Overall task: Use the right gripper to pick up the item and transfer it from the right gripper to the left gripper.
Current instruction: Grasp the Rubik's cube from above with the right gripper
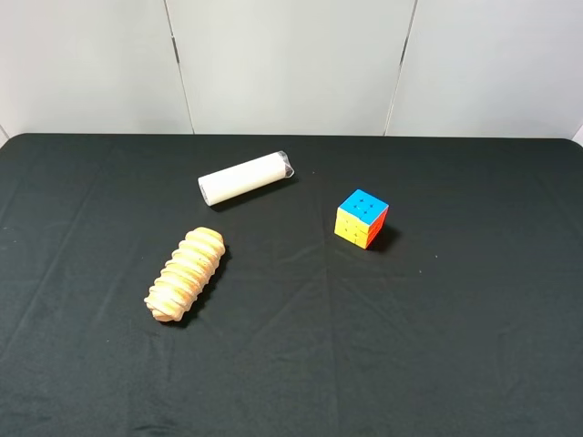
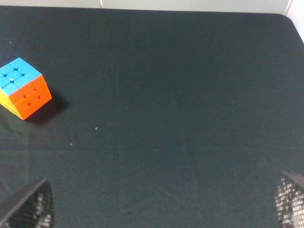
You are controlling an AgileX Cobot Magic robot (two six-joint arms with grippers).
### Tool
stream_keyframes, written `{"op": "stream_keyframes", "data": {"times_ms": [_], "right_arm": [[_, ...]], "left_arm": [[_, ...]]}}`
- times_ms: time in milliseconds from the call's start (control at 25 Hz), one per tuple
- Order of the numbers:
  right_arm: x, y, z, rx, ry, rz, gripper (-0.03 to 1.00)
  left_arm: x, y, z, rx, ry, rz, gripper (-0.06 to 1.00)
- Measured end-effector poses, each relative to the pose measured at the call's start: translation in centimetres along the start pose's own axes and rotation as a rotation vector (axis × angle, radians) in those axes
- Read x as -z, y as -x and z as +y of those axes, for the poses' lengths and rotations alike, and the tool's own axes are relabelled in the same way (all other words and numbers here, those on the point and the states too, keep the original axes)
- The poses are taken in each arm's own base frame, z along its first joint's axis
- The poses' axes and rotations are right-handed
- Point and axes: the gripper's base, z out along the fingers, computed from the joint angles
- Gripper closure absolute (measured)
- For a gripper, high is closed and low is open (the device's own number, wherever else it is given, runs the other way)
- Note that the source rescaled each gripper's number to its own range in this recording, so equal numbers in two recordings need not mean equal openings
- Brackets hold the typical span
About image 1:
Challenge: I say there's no colourful puzzle cube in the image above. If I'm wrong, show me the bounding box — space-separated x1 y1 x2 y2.
334 189 390 249

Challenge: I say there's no white cylindrical tube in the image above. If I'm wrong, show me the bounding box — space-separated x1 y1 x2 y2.
198 150 294 207

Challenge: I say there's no twisted bread roll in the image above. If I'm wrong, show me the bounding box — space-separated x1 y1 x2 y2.
144 227 226 322

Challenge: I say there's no black tablecloth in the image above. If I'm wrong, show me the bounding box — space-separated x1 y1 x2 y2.
1 134 582 436

